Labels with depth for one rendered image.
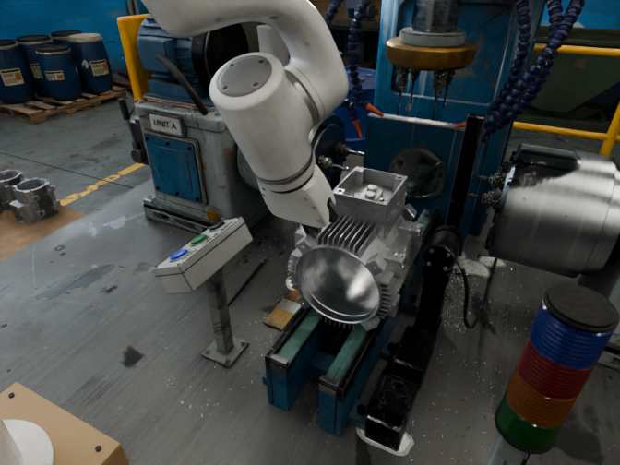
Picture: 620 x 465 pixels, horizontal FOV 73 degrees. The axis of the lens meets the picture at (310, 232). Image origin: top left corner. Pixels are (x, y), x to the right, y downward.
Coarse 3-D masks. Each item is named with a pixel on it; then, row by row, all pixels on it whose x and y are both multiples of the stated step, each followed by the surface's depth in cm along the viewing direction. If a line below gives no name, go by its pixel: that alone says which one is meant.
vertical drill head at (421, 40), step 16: (416, 0) 81; (432, 0) 79; (448, 0) 78; (416, 16) 82; (432, 16) 80; (448, 16) 80; (400, 32) 85; (416, 32) 82; (432, 32) 81; (448, 32) 82; (464, 32) 85; (400, 48) 82; (416, 48) 80; (432, 48) 80; (448, 48) 80; (464, 48) 80; (400, 64) 83; (416, 64) 81; (432, 64) 80; (448, 64) 80; (464, 64) 82; (400, 80) 87; (448, 80) 92; (400, 96) 89
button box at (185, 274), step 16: (224, 224) 76; (240, 224) 77; (208, 240) 71; (224, 240) 73; (240, 240) 76; (192, 256) 67; (208, 256) 70; (224, 256) 73; (160, 272) 68; (176, 272) 66; (192, 272) 67; (208, 272) 69; (176, 288) 68; (192, 288) 66
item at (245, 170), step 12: (324, 120) 100; (336, 120) 106; (312, 132) 97; (324, 132) 100; (336, 132) 107; (312, 144) 97; (324, 144) 102; (336, 144) 108; (240, 156) 105; (324, 156) 102; (336, 156) 110; (240, 168) 107; (324, 168) 101; (252, 180) 106; (336, 180) 114
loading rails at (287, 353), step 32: (416, 256) 95; (320, 320) 78; (384, 320) 79; (288, 352) 71; (320, 352) 81; (352, 352) 71; (384, 352) 84; (288, 384) 71; (320, 384) 66; (352, 384) 67; (320, 416) 70; (352, 416) 72
